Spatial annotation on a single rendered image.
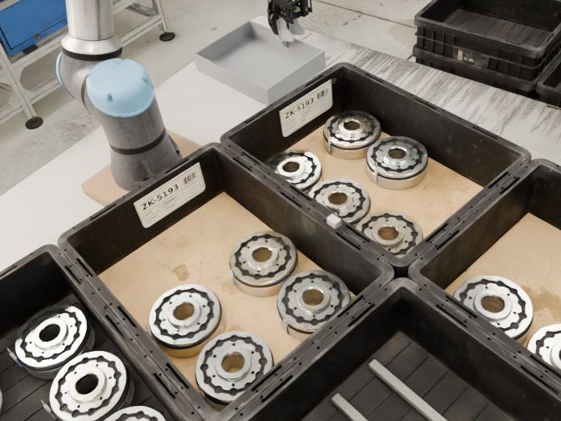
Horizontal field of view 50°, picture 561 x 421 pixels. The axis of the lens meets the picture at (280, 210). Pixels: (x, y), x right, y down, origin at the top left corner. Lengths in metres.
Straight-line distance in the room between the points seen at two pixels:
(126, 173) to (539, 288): 0.78
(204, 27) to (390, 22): 0.95
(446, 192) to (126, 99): 0.59
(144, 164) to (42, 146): 1.59
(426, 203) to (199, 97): 0.72
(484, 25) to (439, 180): 1.15
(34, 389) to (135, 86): 0.55
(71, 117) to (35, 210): 1.56
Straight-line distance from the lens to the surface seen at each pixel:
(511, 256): 0.95
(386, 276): 0.78
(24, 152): 2.80
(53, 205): 1.35
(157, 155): 1.22
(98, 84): 1.17
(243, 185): 0.97
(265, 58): 1.61
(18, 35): 2.80
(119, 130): 1.18
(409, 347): 0.84
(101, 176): 1.33
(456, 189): 1.03
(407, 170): 1.01
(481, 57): 1.91
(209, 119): 1.43
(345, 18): 3.19
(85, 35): 1.25
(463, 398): 0.81
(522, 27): 2.14
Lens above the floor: 1.55
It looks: 46 degrees down
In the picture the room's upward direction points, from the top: 9 degrees counter-clockwise
